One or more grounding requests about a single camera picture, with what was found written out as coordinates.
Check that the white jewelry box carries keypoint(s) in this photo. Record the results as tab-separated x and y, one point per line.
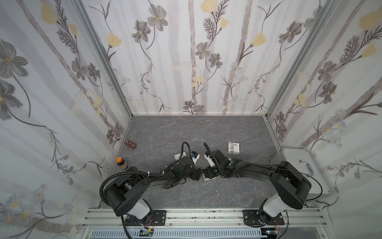
233	148
180	156

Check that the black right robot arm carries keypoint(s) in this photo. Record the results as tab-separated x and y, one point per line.
292	187

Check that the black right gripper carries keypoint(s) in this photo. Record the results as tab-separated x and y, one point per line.
207	172

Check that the white box base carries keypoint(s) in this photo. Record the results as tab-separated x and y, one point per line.
205	178

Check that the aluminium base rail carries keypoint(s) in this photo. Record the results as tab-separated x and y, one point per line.
207	223

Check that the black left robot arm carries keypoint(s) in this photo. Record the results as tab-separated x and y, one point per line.
123	191

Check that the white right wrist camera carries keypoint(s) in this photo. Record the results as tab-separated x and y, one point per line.
209	160

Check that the brown bottle orange cap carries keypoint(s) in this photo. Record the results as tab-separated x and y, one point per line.
122	163

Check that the small brown red box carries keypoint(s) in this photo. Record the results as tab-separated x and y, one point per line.
130	144

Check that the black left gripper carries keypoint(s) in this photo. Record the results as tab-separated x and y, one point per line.
192	169

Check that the silver metal case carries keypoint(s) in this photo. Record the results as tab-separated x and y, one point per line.
302	161

